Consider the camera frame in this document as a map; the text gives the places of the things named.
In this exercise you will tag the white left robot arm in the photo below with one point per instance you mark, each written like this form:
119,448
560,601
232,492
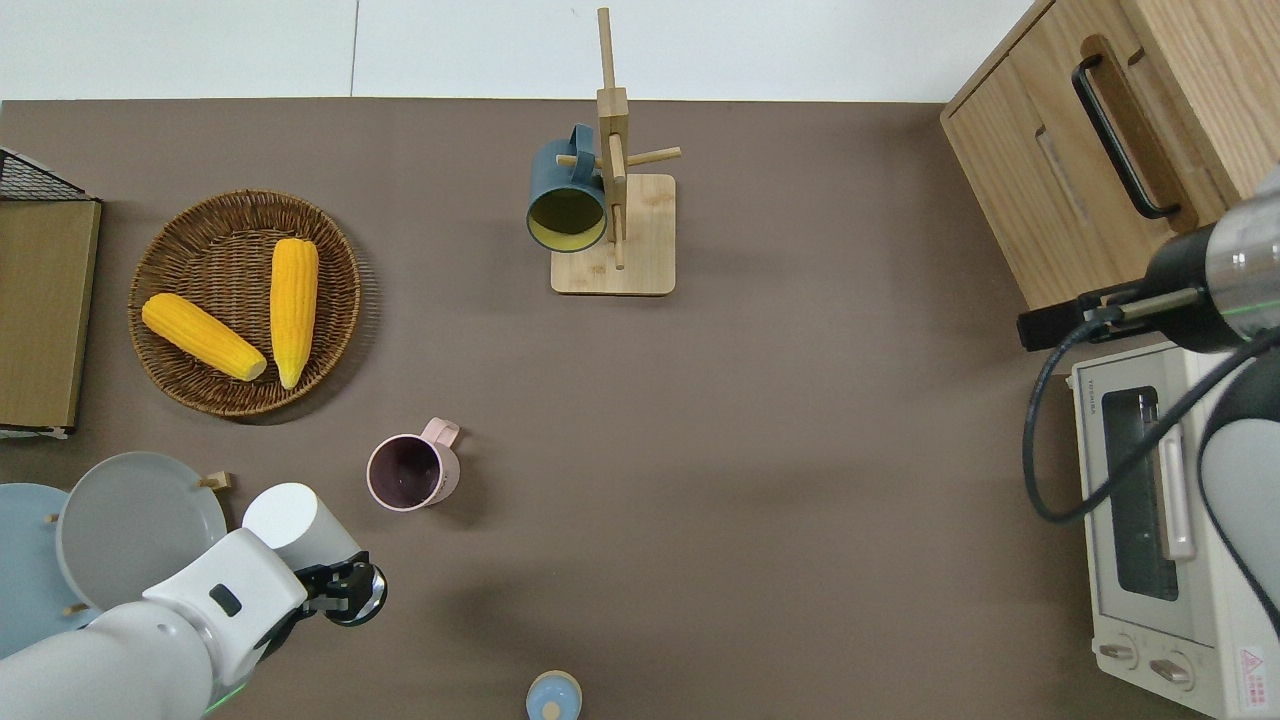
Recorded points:
120,650

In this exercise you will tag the light blue plate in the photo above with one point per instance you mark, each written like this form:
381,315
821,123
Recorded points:
30,570

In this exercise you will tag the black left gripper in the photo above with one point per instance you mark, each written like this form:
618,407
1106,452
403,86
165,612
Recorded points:
295,610

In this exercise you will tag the yellow corn cob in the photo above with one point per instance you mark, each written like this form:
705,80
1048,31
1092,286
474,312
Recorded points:
200,335
294,310

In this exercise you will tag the grey plate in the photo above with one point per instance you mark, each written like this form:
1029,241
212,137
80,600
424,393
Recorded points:
140,530

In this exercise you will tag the pink mug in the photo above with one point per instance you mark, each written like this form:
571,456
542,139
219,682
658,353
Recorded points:
410,470

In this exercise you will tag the dark blue mug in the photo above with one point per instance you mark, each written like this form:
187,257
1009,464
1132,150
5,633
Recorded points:
565,215

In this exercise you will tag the brown table mat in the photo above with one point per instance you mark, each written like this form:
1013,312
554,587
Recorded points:
750,500

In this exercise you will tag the white toaster oven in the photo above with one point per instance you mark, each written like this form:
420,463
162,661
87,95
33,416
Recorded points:
1150,600

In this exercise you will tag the wooden plate rack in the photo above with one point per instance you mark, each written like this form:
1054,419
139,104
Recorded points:
216,481

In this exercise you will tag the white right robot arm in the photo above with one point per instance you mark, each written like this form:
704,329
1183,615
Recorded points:
1245,480

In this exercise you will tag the round wicker basket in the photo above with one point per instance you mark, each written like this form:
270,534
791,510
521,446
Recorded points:
200,250

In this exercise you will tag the wooden drawer cabinet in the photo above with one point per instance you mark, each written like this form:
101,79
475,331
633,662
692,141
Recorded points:
1180,120

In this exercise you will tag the small blue round knob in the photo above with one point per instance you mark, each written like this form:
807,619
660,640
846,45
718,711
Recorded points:
553,697

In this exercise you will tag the wooden mug rack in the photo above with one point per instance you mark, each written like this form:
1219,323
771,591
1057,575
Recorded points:
645,250

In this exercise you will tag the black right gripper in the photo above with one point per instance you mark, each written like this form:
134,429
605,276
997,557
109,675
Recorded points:
1180,265

